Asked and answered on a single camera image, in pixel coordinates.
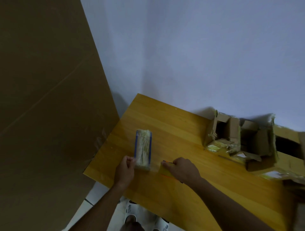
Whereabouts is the person's right hand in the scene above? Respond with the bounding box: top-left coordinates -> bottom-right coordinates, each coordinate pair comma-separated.
162,157 -> 203,185

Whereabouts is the person's left hand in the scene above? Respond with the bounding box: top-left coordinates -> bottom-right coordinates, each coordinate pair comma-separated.
114,156 -> 136,188

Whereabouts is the orange dispenser with yellow tape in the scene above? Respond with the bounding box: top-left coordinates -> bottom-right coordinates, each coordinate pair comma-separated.
158,161 -> 184,184

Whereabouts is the taped box with blue stripe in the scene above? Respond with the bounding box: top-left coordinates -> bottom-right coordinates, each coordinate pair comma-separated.
134,129 -> 153,171

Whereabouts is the row of cardboard boxes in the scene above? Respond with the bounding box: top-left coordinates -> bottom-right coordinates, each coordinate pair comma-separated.
204,109 -> 305,181

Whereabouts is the person's left forearm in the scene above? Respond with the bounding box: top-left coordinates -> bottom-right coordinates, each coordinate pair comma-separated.
68,183 -> 128,231

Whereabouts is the person's right forearm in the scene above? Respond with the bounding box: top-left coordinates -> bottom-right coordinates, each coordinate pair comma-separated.
190,177 -> 275,231

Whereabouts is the person's left white slipper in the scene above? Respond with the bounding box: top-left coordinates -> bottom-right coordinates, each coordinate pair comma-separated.
124,199 -> 143,224

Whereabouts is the large brown cardboard sheet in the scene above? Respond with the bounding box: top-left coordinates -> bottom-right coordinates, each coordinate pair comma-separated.
0,0 -> 120,231

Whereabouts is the yellow wooden table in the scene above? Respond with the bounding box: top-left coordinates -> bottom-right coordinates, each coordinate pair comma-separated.
83,93 -> 305,231

